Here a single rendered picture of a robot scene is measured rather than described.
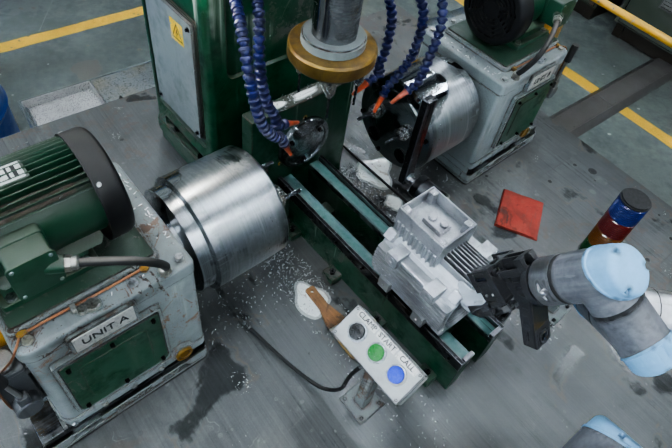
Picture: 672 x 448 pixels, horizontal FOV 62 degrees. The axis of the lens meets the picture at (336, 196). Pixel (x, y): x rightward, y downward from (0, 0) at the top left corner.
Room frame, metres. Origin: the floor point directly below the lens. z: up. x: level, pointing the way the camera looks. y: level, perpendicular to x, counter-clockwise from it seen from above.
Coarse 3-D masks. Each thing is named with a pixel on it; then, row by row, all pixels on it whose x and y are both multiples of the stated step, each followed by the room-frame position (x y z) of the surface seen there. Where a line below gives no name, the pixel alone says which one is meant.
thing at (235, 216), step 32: (224, 160) 0.74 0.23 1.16; (256, 160) 0.76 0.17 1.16; (160, 192) 0.65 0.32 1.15; (192, 192) 0.64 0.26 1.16; (224, 192) 0.66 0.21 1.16; (256, 192) 0.69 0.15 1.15; (192, 224) 0.59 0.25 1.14; (224, 224) 0.61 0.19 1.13; (256, 224) 0.64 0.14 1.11; (288, 224) 0.68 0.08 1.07; (192, 256) 0.56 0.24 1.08; (224, 256) 0.57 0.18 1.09; (256, 256) 0.61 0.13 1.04
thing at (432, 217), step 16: (400, 208) 0.71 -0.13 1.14; (416, 208) 0.75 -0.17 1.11; (432, 208) 0.75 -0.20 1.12; (448, 208) 0.75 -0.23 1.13; (400, 224) 0.70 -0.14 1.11; (416, 224) 0.68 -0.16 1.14; (432, 224) 0.70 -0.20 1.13; (448, 224) 0.70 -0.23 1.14; (464, 224) 0.70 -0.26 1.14; (416, 240) 0.67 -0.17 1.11; (432, 240) 0.65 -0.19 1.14; (448, 240) 0.68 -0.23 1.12; (464, 240) 0.69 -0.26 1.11; (432, 256) 0.64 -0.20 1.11
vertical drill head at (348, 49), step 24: (336, 0) 0.90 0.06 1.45; (360, 0) 0.92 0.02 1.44; (312, 24) 0.93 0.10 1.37; (336, 24) 0.90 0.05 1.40; (288, 48) 0.91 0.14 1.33; (312, 48) 0.89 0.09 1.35; (336, 48) 0.89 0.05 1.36; (360, 48) 0.91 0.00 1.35; (312, 72) 0.86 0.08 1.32; (336, 72) 0.86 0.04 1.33; (360, 72) 0.88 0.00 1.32
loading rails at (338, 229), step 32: (320, 160) 1.02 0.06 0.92; (288, 192) 0.90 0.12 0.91; (320, 192) 0.97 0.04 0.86; (352, 192) 0.93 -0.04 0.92; (320, 224) 0.82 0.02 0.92; (352, 224) 0.88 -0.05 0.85; (384, 224) 0.85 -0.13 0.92; (352, 256) 0.74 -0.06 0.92; (352, 288) 0.72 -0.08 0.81; (384, 320) 0.65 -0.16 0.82; (480, 320) 0.63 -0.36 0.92; (416, 352) 0.58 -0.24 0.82; (448, 352) 0.54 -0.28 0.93; (480, 352) 0.59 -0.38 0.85; (448, 384) 0.52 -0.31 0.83
